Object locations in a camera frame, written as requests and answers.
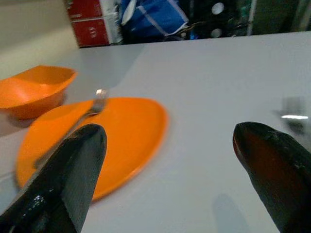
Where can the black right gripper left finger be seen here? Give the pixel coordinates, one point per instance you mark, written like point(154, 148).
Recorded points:
point(60, 179)

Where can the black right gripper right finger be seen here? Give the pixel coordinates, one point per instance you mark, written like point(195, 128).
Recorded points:
point(279, 174)

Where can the orange plate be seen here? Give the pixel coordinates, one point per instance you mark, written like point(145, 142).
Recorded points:
point(128, 145)

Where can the silver metal fork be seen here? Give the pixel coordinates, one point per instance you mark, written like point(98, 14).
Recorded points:
point(96, 103)

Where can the orange bowl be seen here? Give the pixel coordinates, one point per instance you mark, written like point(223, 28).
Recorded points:
point(34, 92)

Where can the red cardboard box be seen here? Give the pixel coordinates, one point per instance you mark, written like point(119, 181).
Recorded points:
point(91, 32)
point(85, 8)

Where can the blue fabric bag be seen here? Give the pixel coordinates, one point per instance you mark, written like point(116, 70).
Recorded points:
point(155, 17)

